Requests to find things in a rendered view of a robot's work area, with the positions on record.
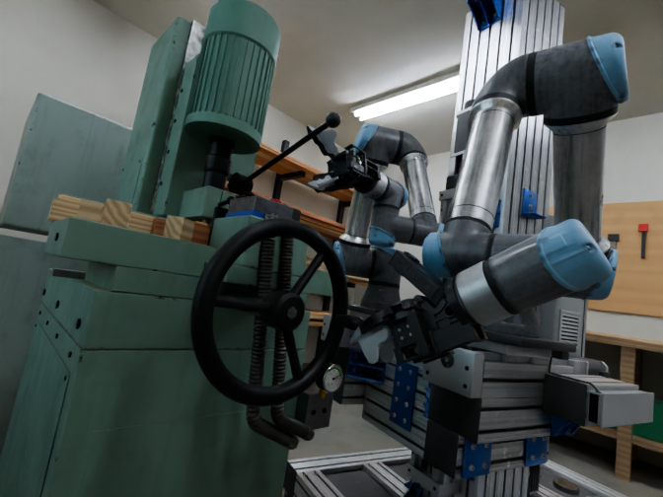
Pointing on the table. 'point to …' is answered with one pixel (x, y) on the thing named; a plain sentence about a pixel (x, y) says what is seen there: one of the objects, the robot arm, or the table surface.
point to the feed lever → (279, 157)
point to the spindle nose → (218, 162)
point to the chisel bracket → (201, 203)
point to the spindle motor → (234, 76)
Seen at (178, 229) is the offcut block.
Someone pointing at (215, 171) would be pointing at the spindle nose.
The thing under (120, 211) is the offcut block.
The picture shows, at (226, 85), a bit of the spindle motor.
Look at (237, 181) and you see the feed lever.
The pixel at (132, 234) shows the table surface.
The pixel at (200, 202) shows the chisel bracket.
